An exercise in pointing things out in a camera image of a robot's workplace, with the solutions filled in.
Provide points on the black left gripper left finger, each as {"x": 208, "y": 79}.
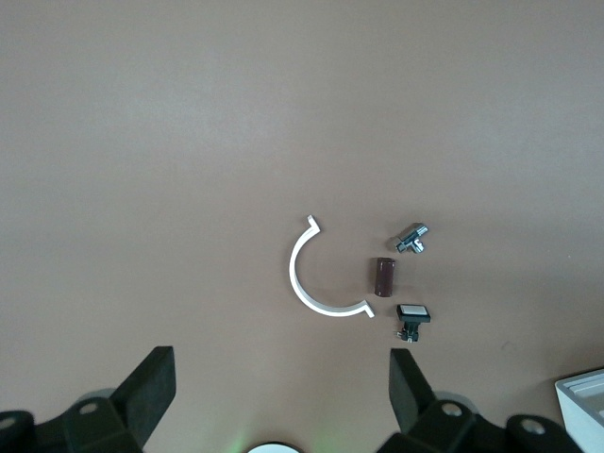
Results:
{"x": 132, "y": 406}

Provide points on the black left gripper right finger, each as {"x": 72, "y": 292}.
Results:
{"x": 424, "y": 415}

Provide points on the white drawer cabinet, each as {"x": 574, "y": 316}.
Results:
{"x": 580, "y": 415}

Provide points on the brown cylinder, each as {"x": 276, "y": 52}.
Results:
{"x": 384, "y": 278}

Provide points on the chrome tee fitting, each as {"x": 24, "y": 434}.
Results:
{"x": 409, "y": 237}

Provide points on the white rectangular push button switch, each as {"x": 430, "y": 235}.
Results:
{"x": 414, "y": 312}

